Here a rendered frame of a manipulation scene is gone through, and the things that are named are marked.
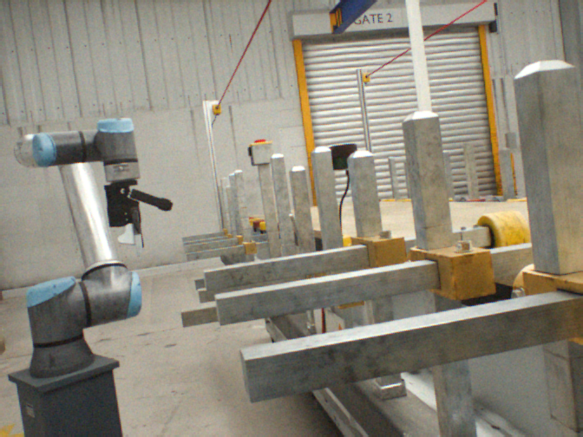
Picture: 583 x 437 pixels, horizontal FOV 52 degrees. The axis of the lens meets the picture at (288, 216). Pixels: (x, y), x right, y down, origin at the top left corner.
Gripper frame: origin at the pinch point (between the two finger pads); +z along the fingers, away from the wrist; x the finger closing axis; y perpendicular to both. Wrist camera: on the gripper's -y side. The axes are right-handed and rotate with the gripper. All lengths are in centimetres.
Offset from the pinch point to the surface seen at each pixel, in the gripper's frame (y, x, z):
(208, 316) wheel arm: -12, 51, 9
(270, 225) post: -40.6, -27.7, -0.8
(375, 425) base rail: -35, 74, 27
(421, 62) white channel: -140, -107, -64
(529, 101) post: -36, 122, -18
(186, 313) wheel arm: -8, 51, 8
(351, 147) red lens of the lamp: -46, 49, -19
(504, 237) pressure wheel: -59, 80, -1
